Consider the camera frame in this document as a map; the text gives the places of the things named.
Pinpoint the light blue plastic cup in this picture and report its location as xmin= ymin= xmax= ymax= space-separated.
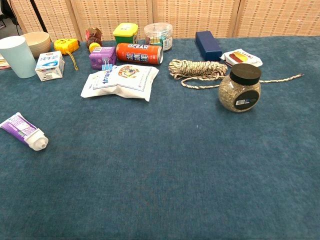
xmin=0 ymin=35 xmax=38 ymax=79

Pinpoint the white printed food bag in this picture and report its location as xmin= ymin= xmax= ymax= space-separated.
xmin=80 ymin=63 xmax=160 ymax=103

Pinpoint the clear tub of clips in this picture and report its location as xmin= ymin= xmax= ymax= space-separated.
xmin=143 ymin=22 xmax=174 ymax=52

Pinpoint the green box yellow lid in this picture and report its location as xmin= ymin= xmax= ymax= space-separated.
xmin=112 ymin=22 xmax=139 ymax=46

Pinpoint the orange drink can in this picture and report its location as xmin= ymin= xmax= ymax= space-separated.
xmin=115 ymin=42 xmax=164 ymax=66

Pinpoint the white blue milk carton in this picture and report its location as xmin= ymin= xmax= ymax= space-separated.
xmin=34 ymin=50 xmax=66 ymax=82

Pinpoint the yellow tape measure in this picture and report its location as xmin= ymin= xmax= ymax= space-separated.
xmin=53 ymin=38 xmax=81 ymax=71

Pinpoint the navy blue long box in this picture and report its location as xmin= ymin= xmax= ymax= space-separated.
xmin=195 ymin=30 xmax=223 ymax=62

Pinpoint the purple drink carton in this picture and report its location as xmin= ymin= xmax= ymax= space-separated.
xmin=88 ymin=46 xmax=118 ymax=70

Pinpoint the purple white toothpaste tube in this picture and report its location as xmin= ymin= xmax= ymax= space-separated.
xmin=0 ymin=112 xmax=49 ymax=152

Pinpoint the white red snack packet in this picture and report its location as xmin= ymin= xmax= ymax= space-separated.
xmin=219 ymin=48 xmax=264 ymax=68

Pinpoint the bamboo folding screen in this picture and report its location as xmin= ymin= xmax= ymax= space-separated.
xmin=9 ymin=0 xmax=320 ymax=42

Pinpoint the brown bottle yellow cap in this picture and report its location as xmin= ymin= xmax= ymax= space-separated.
xmin=85 ymin=27 xmax=103 ymax=53

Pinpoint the blue table cloth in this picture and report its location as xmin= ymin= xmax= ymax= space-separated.
xmin=0 ymin=35 xmax=320 ymax=240

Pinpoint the beige speckled rope coil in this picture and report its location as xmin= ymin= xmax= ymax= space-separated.
xmin=168 ymin=58 xmax=305 ymax=90

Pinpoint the glass jar black lid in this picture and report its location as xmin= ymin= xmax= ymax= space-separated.
xmin=218 ymin=63 xmax=262 ymax=113

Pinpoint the blue binder clip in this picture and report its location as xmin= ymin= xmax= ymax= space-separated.
xmin=101 ymin=57 xmax=118 ymax=71

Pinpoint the beige bowl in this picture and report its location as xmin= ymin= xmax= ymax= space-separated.
xmin=21 ymin=31 xmax=52 ymax=59

